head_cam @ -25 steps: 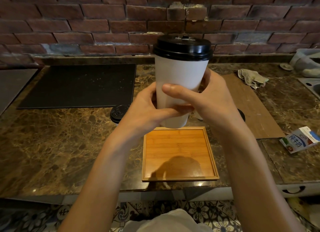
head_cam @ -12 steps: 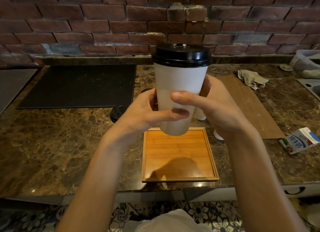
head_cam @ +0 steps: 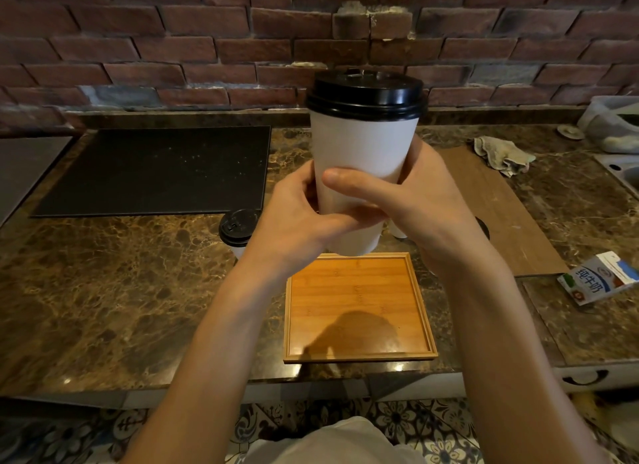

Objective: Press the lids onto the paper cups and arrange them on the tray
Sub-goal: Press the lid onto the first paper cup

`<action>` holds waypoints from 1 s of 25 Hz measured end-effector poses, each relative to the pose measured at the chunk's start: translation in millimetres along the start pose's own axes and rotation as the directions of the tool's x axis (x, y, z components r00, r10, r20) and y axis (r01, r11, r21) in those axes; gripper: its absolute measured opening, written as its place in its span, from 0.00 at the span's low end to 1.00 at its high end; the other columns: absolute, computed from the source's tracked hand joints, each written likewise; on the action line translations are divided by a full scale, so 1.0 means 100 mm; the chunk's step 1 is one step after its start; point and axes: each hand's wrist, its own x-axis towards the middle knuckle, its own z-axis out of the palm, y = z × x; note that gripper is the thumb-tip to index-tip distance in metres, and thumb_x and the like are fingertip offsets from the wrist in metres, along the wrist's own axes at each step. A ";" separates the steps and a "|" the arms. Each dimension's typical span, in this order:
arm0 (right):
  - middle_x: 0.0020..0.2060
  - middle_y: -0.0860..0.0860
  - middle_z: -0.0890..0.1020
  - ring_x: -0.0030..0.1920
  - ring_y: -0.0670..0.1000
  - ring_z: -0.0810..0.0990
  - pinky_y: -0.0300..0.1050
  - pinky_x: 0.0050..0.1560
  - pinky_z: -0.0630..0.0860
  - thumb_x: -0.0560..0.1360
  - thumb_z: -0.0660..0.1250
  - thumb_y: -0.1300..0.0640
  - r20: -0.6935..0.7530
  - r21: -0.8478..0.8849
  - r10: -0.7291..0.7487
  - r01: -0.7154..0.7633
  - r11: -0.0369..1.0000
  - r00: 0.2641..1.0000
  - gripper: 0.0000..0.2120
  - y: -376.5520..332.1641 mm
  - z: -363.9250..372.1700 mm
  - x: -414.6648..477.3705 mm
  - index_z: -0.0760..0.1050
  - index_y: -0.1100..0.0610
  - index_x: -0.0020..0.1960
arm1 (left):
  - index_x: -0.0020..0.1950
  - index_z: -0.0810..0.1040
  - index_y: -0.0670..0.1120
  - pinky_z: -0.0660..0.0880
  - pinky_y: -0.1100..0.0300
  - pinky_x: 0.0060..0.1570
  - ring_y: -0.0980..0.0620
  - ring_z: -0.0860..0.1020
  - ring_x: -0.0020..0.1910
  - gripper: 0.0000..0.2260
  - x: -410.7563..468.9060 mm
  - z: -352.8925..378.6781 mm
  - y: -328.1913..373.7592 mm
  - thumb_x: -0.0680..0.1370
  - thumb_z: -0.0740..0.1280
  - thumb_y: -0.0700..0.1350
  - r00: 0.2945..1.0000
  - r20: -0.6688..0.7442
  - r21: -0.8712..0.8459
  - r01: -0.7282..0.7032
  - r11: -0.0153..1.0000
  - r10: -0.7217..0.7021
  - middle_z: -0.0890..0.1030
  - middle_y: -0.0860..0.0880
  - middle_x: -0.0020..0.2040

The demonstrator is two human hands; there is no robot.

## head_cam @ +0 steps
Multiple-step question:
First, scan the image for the person's right hand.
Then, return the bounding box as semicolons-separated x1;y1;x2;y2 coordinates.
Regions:
321;134;500;290

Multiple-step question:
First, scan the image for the person's left hand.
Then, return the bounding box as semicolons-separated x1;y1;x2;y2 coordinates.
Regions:
239;160;388;290

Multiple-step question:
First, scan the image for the counter lidded cup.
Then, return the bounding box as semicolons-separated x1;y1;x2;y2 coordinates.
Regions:
384;216;491;242

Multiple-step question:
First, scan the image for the white paper cup black lid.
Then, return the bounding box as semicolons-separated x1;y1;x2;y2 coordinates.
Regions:
305;69;429;258
218;208;263;261

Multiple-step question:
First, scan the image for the square wooden tray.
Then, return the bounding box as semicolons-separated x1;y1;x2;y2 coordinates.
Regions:
283;252;439;365

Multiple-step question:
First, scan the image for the person's right forearm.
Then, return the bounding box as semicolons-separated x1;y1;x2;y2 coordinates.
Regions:
444;264;615;464

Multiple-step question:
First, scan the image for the person's left forearm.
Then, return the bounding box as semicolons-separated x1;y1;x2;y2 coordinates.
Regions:
119;266;300;464

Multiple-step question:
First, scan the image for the person's light grey clothing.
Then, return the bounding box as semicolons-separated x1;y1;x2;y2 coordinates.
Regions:
239;416;425;464

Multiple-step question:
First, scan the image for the brown flat board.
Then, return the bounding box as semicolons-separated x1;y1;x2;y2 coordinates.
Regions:
437;145;570;278

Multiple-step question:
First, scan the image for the crumpled beige rag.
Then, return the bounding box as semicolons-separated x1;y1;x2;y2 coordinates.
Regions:
473;135;536;178

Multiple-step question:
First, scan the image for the black rubber mat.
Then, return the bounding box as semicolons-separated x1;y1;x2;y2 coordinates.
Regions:
32;125;272;218

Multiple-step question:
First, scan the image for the white blue milk carton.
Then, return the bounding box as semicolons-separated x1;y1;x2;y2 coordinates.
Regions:
556;251;639;308

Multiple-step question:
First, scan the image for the steel sink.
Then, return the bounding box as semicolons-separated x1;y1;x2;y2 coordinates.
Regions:
594;154;639;200

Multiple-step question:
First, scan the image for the clear plastic container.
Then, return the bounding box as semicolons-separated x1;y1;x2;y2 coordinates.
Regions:
577;95;639;155

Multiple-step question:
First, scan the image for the white drawer front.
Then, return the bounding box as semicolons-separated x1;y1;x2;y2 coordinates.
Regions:
551;366;639;395

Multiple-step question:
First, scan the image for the grey metal panel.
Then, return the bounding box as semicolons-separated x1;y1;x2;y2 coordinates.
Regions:
0;136;75;228

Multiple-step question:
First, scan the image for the black drawer handle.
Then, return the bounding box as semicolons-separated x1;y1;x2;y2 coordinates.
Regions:
562;369;610;386

